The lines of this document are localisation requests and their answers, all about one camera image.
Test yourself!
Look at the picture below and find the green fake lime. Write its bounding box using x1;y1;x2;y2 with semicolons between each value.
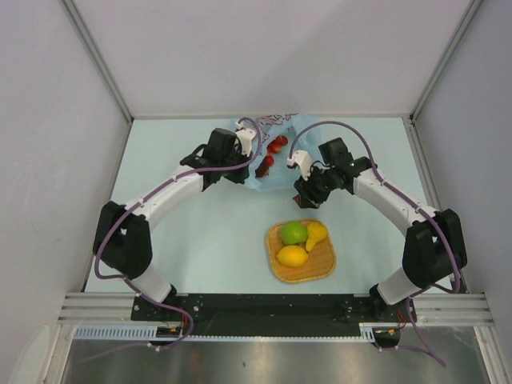
280;221;307;246

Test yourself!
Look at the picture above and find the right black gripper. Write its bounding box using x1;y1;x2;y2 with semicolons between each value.
293;163;336;210

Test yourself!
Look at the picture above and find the light blue plastic bag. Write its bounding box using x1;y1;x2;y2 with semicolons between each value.
245;114;321;191

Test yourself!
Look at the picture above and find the aluminium frame rail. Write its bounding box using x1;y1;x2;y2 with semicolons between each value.
58;292;494;326

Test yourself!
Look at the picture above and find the red cherry tomato bunch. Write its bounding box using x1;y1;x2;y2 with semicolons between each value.
255;135;289;178

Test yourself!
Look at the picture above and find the white slotted cable duct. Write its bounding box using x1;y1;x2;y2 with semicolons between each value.
74;325;182;342

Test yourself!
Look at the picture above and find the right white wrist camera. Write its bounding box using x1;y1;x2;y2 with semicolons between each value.
286;150;313;181

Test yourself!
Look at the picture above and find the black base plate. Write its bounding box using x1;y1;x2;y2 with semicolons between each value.
130;292;418;347

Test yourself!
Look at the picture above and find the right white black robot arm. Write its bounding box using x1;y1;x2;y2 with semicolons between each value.
287;138;467;321

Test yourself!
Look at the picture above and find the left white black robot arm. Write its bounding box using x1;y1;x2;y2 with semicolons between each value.
93;128;262;320

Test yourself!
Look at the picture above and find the dark red fake plum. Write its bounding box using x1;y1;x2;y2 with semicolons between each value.
293;194;302;207

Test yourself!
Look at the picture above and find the woven bamboo tray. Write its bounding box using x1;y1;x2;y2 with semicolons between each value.
266;219;337;283

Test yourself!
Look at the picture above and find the yellow fake lemon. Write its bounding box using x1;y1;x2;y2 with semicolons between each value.
277;245;309;268
306;222;328;252

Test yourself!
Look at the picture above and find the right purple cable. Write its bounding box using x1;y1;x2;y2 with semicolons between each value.
289;120;463;368

